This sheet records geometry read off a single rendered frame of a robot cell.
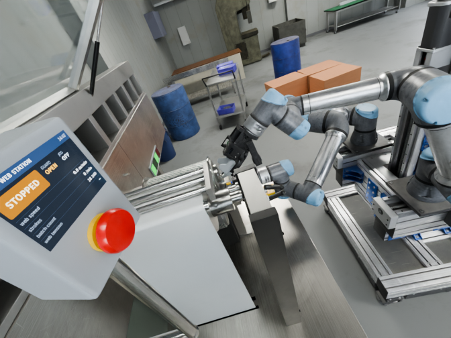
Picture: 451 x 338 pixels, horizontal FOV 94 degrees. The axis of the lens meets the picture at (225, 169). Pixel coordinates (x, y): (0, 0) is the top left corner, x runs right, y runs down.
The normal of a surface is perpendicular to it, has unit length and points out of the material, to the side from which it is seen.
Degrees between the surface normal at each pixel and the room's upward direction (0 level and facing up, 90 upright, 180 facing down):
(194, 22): 90
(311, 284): 0
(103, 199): 90
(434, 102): 83
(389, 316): 0
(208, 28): 90
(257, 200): 0
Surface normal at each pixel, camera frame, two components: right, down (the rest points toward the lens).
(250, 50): -0.05, 0.61
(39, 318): 0.95, -0.32
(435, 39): -0.63, 0.61
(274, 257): 0.15, 0.56
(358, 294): -0.29, -0.76
